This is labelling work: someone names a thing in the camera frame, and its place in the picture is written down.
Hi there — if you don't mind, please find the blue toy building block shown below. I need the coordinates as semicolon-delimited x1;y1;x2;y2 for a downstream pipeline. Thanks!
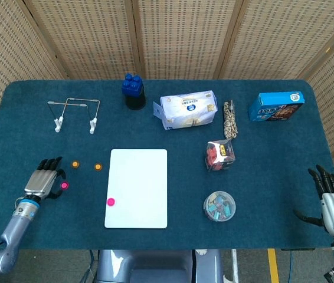
121;73;143;97

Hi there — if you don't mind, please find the clear box of red clips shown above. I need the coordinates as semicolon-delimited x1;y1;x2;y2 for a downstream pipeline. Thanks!
204;139;236;173

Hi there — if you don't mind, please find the grey robot torso base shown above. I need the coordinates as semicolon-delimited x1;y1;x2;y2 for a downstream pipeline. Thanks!
96;249;224;283

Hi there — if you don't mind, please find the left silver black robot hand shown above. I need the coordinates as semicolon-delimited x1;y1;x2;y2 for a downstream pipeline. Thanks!
24;156;67;203

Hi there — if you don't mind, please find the grey metal table leg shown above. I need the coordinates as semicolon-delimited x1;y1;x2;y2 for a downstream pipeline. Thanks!
231;249;240;283

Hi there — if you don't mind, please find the black mesh pen holder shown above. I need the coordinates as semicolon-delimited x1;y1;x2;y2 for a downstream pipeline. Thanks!
125;84;147;111

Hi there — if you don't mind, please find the braided rope bundle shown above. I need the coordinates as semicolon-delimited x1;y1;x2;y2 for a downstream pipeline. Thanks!
222;100;239;140

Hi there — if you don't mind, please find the white tissue pack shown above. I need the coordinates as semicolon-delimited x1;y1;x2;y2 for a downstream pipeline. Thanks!
152;90;218;131

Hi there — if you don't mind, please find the blue cookie box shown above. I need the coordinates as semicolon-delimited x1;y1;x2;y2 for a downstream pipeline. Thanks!
247;91;306;123

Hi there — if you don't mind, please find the metal wire book stand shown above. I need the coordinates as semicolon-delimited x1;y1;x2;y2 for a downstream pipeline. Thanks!
47;97;101;135

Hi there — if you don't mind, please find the white magnetic board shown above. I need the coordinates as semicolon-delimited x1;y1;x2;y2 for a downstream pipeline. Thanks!
104;148;168;229

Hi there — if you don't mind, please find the round tub of binder clips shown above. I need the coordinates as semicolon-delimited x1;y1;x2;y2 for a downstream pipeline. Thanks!
203;190;237;222

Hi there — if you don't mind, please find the blue felt table cover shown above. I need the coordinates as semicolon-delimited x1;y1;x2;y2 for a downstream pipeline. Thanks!
0;78;334;251

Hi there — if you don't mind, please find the woven bamboo folding screen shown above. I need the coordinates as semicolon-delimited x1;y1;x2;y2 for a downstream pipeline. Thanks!
0;0;334;162

